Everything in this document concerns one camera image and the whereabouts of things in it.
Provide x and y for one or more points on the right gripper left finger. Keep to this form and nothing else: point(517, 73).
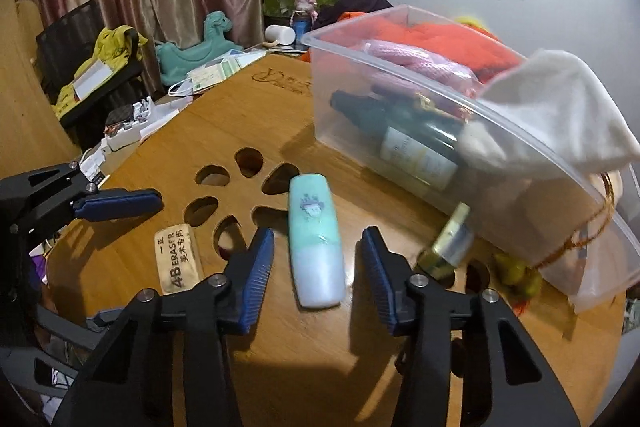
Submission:
point(127, 380)

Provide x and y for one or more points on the green spray bottle black cap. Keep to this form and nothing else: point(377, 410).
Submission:
point(420, 141)

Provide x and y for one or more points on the teal lotion tube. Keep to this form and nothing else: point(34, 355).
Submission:
point(314, 241)

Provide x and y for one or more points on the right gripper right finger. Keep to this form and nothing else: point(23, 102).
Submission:
point(506, 380)

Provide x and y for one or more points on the white drawstring pouch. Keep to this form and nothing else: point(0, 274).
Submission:
point(559, 101)

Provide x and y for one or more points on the clear plastic storage bin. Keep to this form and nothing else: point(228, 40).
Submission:
point(533, 146)

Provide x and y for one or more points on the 4B eraser block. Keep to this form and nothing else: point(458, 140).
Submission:
point(178, 262)

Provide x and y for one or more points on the yellow cloth on chair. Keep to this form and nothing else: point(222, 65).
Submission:
point(111, 53)

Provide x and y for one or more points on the teal toy horse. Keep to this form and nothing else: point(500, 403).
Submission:
point(175, 63)

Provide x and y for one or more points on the small gold black box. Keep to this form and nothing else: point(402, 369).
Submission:
point(442, 258)

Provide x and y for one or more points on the orange jacket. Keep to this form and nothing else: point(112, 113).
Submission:
point(467, 45)

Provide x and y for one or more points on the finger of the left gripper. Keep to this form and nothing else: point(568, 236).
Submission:
point(118, 203)
point(95, 334)

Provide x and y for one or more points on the yellow gourd charm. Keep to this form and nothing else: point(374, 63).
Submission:
point(520, 279)

